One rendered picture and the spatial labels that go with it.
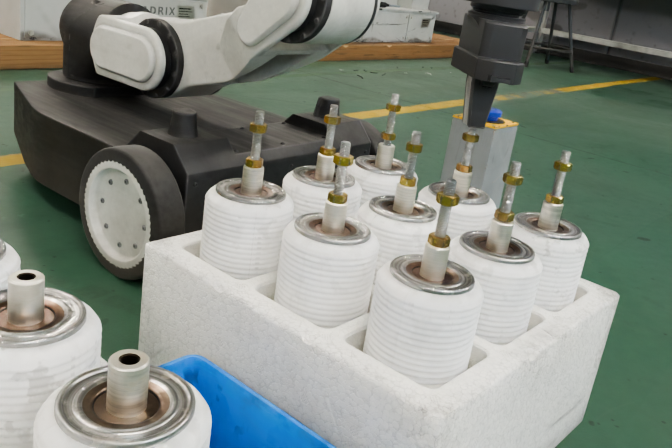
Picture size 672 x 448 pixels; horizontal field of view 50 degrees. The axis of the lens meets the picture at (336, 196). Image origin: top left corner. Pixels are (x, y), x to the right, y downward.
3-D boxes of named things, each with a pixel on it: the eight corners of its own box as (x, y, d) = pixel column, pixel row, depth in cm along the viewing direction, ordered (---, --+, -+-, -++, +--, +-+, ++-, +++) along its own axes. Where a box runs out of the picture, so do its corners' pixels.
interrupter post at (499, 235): (507, 258, 71) (514, 227, 70) (482, 252, 72) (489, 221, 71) (508, 249, 73) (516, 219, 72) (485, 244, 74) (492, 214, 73)
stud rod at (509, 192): (506, 236, 72) (523, 164, 69) (496, 235, 71) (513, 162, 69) (503, 232, 72) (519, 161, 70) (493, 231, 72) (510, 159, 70)
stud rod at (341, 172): (330, 218, 70) (341, 142, 67) (328, 214, 71) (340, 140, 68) (340, 218, 70) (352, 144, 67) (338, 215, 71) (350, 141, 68)
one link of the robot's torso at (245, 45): (105, 31, 132) (291, -70, 101) (190, 32, 147) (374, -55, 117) (124, 114, 132) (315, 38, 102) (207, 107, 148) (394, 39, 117)
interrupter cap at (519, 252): (532, 274, 68) (534, 267, 68) (453, 254, 70) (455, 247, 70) (535, 247, 75) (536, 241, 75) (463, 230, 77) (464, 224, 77)
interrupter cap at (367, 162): (345, 159, 97) (346, 154, 97) (395, 160, 100) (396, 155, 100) (368, 177, 90) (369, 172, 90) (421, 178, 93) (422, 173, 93)
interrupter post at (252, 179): (259, 200, 76) (263, 170, 75) (237, 196, 77) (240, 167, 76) (263, 193, 79) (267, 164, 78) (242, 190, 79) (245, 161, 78)
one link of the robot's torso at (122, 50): (86, 77, 138) (89, 7, 134) (170, 74, 153) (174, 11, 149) (154, 103, 126) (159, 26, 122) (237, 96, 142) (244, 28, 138)
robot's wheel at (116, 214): (75, 253, 114) (79, 131, 108) (102, 246, 118) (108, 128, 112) (154, 302, 103) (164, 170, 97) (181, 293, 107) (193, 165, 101)
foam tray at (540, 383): (134, 383, 84) (143, 242, 79) (347, 298, 113) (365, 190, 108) (401, 597, 61) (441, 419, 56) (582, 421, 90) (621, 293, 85)
